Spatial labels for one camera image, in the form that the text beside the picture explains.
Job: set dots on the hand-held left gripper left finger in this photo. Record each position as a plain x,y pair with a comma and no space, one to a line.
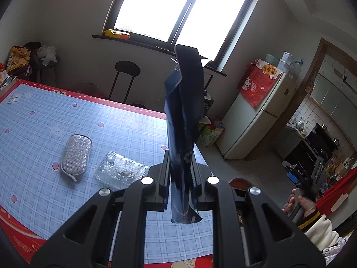
160,178

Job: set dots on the dark blue snack packet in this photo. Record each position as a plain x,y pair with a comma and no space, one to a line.
184,103

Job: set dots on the yellow bag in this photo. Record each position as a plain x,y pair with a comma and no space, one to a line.
115,34

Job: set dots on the beige fridge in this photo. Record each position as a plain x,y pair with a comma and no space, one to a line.
251,128

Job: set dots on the dark framed window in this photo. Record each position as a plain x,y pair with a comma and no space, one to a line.
156,5

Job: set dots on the small flat sachet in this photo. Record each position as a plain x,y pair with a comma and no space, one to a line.
14,98

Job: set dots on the white kettle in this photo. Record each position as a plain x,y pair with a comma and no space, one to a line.
301,125

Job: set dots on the colourful cardboard box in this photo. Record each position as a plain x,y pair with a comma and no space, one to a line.
210,135

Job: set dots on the dark water jug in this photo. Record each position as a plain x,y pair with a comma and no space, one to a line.
207,103

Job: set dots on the white plastic bag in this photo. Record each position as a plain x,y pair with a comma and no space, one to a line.
47,53

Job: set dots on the metal tray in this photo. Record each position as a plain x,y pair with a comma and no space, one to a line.
7,85

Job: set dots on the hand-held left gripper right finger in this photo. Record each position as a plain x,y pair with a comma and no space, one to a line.
199,178

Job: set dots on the black kitchen stove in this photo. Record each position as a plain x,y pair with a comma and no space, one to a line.
312,150

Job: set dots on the silver scouring sponge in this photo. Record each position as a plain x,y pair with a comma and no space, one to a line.
75,155

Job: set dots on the black round stool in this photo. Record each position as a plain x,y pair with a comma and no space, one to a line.
54,64
127,68

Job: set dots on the yellow clothes pile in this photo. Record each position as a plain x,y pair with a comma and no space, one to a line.
18,57

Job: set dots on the red printed cloth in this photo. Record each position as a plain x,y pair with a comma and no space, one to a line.
259,85

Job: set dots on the white carton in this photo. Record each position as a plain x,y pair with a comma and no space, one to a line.
286,60

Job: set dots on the clear bubble wrap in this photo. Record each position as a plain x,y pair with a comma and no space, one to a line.
120,170

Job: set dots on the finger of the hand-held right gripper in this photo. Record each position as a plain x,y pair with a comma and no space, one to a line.
292,177

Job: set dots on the person's right hand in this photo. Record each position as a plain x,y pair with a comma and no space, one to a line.
306,206

